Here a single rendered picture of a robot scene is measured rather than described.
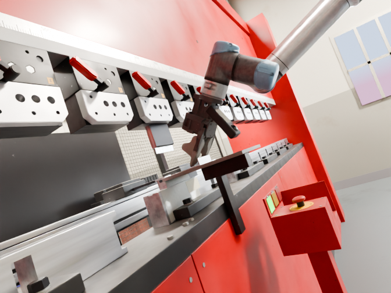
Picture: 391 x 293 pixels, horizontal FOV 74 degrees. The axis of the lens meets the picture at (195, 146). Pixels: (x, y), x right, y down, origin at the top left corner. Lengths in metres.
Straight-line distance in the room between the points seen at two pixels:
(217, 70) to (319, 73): 3.61
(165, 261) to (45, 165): 0.78
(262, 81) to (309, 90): 3.55
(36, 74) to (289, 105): 2.54
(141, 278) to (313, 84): 3.99
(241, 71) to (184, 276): 0.51
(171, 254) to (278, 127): 2.48
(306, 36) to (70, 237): 0.77
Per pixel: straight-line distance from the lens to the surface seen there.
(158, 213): 0.75
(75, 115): 0.68
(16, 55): 0.62
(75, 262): 0.55
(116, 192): 0.95
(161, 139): 0.85
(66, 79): 0.69
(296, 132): 2.88
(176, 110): 0.95
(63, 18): 0.77
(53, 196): 1.17
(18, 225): 1.10
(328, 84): 4.27
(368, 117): 4.28
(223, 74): 0.74
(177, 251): 0.56
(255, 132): 2.96
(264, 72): 0.71
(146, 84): 0.79
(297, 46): 0.85
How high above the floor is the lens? 1.00
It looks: 4 degrees up
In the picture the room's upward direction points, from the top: 20 degrees counter-clockwise
